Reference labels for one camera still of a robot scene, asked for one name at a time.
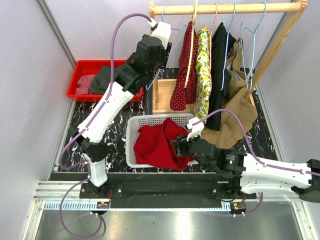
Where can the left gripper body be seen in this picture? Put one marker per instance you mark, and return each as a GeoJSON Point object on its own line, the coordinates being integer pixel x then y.
{"type": "Point", "coordinates": [163, 56]}

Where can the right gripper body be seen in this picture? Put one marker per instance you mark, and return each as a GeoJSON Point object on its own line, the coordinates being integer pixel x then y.
{"type": "Point", "coordinates": [182, 142]}

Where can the red skirt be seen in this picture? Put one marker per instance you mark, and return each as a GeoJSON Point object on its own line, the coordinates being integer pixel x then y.
{"type": "Point", "coordinates": [154, 146]}

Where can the light blue wire hanger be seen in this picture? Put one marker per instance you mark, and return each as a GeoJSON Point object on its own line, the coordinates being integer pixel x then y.
{"type": "Point", "coordinates": [182, 28]}

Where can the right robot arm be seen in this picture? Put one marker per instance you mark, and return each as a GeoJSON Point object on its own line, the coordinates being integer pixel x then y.
{"type": "Point", "coordinates": [250, 174]}

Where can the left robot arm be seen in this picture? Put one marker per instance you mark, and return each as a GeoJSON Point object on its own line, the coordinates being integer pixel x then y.
{"type": "Point", "coordinates": [151, 54]}

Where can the wooden hanger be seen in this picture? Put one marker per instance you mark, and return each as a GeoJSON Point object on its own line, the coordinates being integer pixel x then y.
{"type": "Point", "coordinates": [195, 9]}

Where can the red polka dot garment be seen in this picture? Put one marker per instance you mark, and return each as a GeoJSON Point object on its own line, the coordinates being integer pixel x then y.
{"type": "Point", "coordinates": [184, 92]}

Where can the tan garment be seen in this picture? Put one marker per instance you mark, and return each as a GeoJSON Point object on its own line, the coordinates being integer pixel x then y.
{"type": "Point", "coordinates": [230, 132]}

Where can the yellow floral garment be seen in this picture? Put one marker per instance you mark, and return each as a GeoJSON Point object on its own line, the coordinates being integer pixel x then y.
{"type": "Point", "coordinates": [203, 75]}

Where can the white plastic basket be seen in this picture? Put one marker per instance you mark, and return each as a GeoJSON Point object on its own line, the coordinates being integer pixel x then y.
{"type": "Point", "coordinates": [136, 122]}

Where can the black garment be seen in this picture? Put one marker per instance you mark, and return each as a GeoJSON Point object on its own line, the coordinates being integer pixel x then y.
{"type": "Point", "coordinates": [222, 43]}

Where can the dark striped shirt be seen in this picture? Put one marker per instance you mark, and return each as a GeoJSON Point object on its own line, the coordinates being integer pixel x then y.
{"type": "Point", "coordinates": [101, 81]}

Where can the red plastic bin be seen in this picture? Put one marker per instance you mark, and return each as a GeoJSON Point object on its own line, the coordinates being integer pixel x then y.
{"type": "Point", "coordinates": [82, 68]}

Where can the pink cloth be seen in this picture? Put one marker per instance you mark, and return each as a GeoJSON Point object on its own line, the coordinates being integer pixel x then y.
{"type": "Point", "coordinates": [84, 85]}

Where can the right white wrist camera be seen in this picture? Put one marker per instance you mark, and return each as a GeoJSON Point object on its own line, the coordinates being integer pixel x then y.
{"type": "Point", "coordinates": [195, 127]}

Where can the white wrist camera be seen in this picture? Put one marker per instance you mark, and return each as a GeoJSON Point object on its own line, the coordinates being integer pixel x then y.
{"type": "Point", "coordinates": [160, 30]}
{"type": "Point", "coordinates": [195, 127]}

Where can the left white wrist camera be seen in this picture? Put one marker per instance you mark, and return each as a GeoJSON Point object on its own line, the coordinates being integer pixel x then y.
{"type": "Point", "coordinates": [160, 30]}

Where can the pink wire hanger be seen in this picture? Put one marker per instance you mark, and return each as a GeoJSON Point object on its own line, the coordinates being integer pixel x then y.
{"type": "Point", "coordinates": [214, 20]}

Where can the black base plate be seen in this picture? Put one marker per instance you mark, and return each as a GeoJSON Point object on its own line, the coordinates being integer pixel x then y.
{"type": "Point", "coordinates": [162, 189]}

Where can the empty blue wire hanger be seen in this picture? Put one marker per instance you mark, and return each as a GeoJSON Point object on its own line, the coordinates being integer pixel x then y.
{"type": "Point", "coordinates": [249, 75]}

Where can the white cable duct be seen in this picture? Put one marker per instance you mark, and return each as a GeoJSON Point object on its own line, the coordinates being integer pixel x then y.
{"type": "Point", "coordinates": [90, 205]}

